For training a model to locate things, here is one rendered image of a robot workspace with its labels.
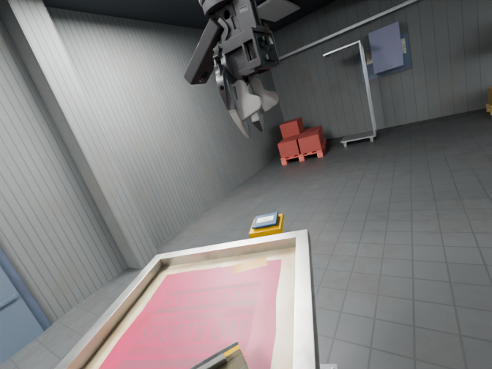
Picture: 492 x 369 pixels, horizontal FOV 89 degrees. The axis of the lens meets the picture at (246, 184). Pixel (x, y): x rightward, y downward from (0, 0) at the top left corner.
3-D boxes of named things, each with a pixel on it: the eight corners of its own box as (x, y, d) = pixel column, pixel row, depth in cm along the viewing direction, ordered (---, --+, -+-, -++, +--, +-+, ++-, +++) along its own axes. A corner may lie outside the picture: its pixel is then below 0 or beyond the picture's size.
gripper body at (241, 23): (261, 69, 37) (236, -24, 33) (217, 88, 41) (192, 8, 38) (282, 68, 42) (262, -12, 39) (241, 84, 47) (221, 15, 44)
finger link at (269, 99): (283, 125, 45) (265, 74, 41) (255, 132, 48) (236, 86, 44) (288, 118, 47) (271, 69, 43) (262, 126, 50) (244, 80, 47)
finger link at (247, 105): (263, 132, 39) (252, 71, 38) (233, 140, 42) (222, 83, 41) (272, 131, 41) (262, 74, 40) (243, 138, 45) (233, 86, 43)
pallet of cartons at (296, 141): (294, 149, 712) (287, 120, 689) (337, 141, 644) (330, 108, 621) (271, 167, 595) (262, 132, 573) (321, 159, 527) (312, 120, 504)
